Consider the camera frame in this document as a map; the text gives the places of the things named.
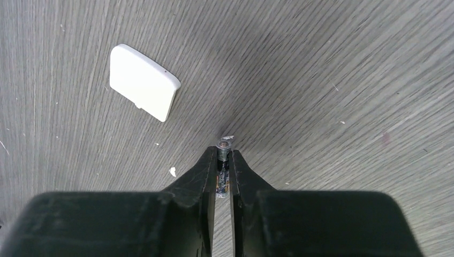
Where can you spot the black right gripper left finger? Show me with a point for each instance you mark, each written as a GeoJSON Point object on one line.
{"type": "Point", "coordinates": [176, 221]}

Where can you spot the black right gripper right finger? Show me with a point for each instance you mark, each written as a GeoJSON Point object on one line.
{"type": "Point", "coordinates": [271, 222]}

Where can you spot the small white battery cover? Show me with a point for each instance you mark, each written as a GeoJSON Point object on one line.
{"type": "Point", "coordinates": [141, 80]}

